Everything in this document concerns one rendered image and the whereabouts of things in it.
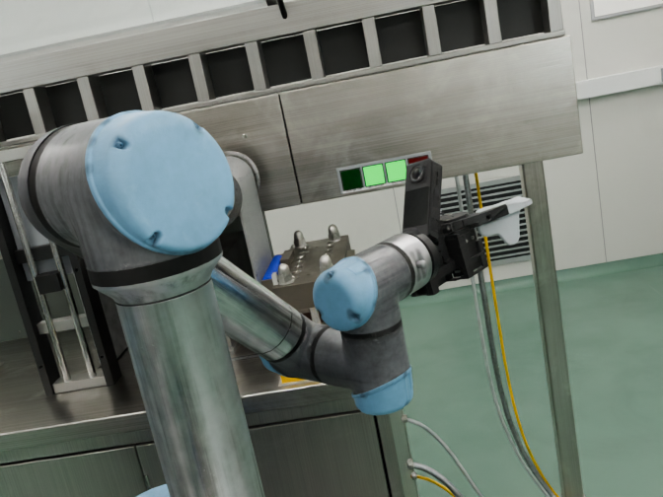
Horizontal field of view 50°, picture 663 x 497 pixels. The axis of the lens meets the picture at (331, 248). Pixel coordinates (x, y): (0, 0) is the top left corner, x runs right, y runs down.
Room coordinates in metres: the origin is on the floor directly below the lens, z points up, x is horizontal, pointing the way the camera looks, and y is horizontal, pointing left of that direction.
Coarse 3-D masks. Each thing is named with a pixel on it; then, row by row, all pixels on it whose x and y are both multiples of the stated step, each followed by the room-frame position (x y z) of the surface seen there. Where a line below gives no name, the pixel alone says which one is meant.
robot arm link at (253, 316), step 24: (24, 168) 0.63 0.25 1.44; (24, 192) 0.63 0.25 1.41; (216, 264) 0.77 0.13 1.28; (216, 288) 0.76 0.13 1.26; (240, 288) 0.79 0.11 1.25; (264, 288) 0.83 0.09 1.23; (240, 312) 0.78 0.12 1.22; (264, 312) 0.81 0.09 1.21; (288, 312) 0.84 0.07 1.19; (240, 336) 0.80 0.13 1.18; (264, 336) 0.81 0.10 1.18; (288, 336) 0.83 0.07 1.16; (312, 336) 0.85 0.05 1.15; (264, 360) 0.89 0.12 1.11; (288, 360) 0.84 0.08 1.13; (312, 360) 0.83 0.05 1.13
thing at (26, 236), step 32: (0, 160) 1.48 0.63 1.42; (0, 192) 1.51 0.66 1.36; (0, 224) 1.48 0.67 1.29; (32, 256) 1.49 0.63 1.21; (64, 256) 1.50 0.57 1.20; (32, 288) 1.52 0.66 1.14; (64, 288) 1.48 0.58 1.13; (32, 320) 1.49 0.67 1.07; (64, 320) 1.49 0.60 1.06; (96, 320) 1.47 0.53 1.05; (64, 384) 1.48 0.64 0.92; (96, 384) 1.47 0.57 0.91
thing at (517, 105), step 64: (448, 64) 1.83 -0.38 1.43; (512, 64) 1.82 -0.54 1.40; (256, 128) 1.89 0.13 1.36; (320, 128) 1.87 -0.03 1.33; (384, 128) 1.85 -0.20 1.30; (448, 128) 1.84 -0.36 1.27; (512, 128) 1.82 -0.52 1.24; (576, 128) 1.80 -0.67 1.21; (320, 192) 1.87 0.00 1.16; (0, 256) 1.97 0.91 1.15
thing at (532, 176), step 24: (528, 168) 1.97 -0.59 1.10; (528, 192) 1.97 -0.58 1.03; (528, 216) 1.98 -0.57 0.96; (552, 264) 1.97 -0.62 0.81; (552, 288) 1.97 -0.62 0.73; (552, 312) 1.97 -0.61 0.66; (552, 336) 1.97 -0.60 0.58; (552, 360) 1.97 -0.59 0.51; (552, 384) 1.97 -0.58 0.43; (552, 408) 1.98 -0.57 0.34; (576, 456) 1.97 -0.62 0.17; (576, 480) 1.97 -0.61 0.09
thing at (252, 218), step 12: (252, 204) 1.70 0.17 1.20; (240, 216) 1.56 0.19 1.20; (252, 216) 1.67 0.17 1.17; (252, 228) 1.64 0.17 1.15; (264, 228) 1.79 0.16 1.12; (252, 240) 1.61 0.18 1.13; (264, 240) 1.75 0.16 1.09; (252, 252) 1.58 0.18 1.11; (264, 252) 1.72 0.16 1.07; (252, 264) 1.56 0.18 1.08; (264, 264) 1.69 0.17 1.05
